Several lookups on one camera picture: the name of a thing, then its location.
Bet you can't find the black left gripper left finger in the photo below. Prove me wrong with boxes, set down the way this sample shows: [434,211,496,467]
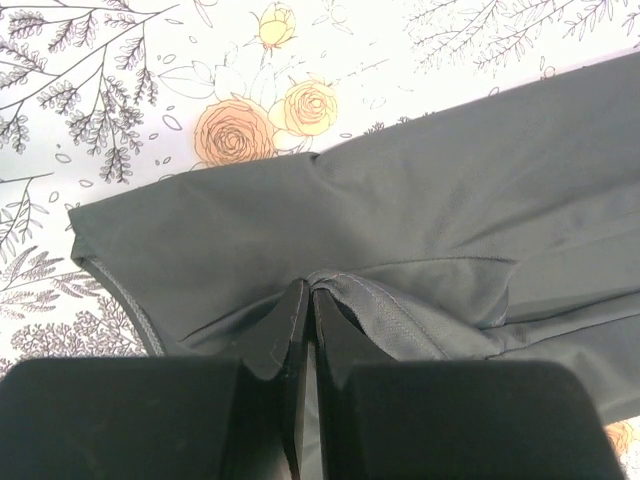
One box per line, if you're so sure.
[1,280,309,479]

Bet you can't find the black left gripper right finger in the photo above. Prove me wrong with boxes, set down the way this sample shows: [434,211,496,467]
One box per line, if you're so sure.
[313,290,623,479]

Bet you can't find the dark grey t shirt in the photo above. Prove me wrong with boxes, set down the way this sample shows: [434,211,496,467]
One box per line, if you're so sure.
[67,47,640,480]

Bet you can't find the floral table mat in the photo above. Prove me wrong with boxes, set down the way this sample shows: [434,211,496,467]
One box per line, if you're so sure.
[1,1,639,479]

